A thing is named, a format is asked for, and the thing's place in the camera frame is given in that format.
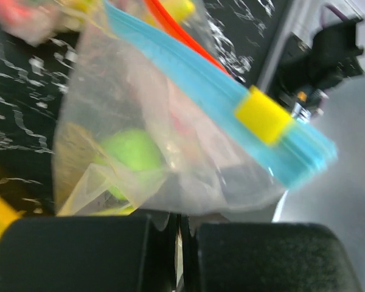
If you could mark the green fake fruit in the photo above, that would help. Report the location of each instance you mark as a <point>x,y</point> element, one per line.
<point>136,151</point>

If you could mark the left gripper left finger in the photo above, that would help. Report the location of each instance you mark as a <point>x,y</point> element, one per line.
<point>133,253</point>

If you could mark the yellow zip slider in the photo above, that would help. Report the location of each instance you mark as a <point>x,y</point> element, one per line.
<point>265,118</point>

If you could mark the banana and apples bag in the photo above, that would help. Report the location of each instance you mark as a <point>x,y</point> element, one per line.
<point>36,21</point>

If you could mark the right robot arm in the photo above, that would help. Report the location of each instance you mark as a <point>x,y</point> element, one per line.
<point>332,58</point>

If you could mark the grapes and orange bag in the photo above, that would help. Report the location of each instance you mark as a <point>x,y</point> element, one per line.
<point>174,35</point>

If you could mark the blue zip fruit bag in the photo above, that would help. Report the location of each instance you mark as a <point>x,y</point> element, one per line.
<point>211,161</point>

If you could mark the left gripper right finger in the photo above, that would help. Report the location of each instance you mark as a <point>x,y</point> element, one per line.
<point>265,257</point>

